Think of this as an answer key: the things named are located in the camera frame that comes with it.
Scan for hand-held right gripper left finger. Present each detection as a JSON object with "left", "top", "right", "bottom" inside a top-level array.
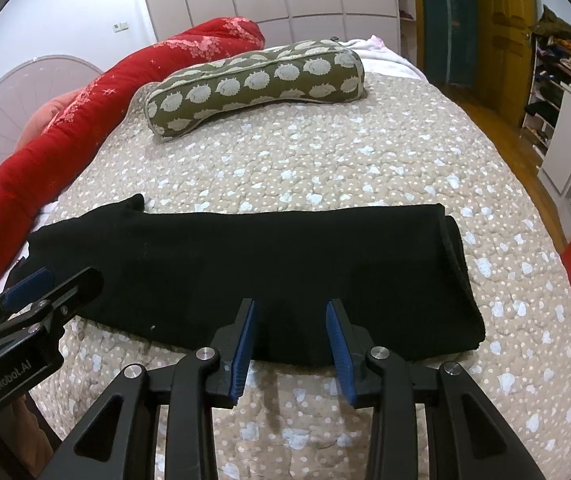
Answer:
[{"left": 56, "top": 298, "right": 258, "bottom": 480}]

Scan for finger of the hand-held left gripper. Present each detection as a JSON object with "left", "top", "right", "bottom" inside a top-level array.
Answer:
[
  {"left": 0, "top": 267, "right": 54, "bottom": 313},
  {"left": 8, "top": 267, "right": 104, "bottom": 328}
]

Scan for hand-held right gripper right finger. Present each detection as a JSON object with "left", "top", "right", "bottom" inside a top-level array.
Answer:
[{"left": 326, "top": 299, "right": 536, "bottom": 480}]

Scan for black pants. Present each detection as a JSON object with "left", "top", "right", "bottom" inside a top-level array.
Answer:
[{"left": 3, "top": 193, "right": 486, "bottom": 367}]

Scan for beige dotted bed cover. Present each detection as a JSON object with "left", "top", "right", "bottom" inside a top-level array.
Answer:
[{"left": 0, "top": 45, "right": 571, "bottom": 480}]

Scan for white round headboard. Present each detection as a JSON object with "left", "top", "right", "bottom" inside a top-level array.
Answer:
[{"left": 0, "top": 55, "right": 105, "bottom": 171}]

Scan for red floral quilt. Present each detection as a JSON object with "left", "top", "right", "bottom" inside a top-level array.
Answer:
[{"left": 0, "top": 17, "right": 266, "bottom": 285}]

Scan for olive patterned bolster pillow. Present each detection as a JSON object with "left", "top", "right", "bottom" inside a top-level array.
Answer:
[{"left": 144, "top": 40, "right": 367, "bottom": 144}]

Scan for pink white cloth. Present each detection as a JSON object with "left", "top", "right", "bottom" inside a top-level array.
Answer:
[{"left": 338, "top": 34, "right": 419, "bottom": 68}]

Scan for yellow wooden door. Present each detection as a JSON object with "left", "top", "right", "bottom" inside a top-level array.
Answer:
[{"left": 473, "top": 0, "right": 539, "bottom": 111}]

